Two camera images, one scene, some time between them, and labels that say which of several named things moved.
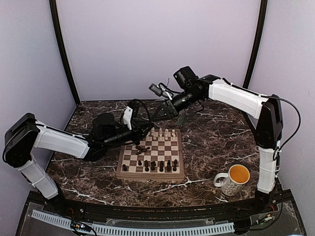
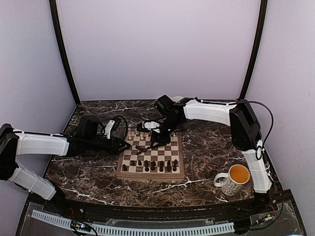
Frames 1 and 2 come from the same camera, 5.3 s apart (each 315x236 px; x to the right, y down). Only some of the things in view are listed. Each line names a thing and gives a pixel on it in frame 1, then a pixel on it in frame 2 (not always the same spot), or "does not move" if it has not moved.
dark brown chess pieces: (169, 167) does not move
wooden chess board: (158, 157) does not move
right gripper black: (170, 109) -> (163, 140)
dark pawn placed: (146, 169) does not move
